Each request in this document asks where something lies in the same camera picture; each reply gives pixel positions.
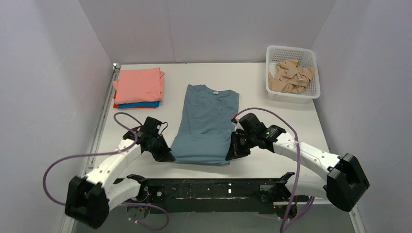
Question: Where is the aluminium front frame rail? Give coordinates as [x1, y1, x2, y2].
[59, 182, 366, 233]

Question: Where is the grey-blue t shirt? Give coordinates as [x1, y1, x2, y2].
[171, 84, 240, 165]

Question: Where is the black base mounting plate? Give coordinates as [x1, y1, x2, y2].
[130, 178, 291, 214]

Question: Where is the aluminium left side rail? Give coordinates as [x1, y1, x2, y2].
[80, 63, 121, 177]

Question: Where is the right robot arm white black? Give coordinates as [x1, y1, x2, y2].
[226, 113, 370, 212]

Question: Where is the beige crumpled t shirt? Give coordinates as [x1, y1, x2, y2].
[268, 59, 315, 94]

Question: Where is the orange folded t shirt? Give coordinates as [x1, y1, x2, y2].
[113, 91, 157, 109]

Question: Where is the white plastic basket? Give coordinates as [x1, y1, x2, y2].
[265, 46, 321, 103]

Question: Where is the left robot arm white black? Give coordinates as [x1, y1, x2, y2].
[65, 117, 175, 229]

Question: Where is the blue folded t shirt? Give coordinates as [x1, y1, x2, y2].
[118, 100, 161, 109]

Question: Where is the pink folded t shirt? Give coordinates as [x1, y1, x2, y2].
[112, 67, 165, 105]

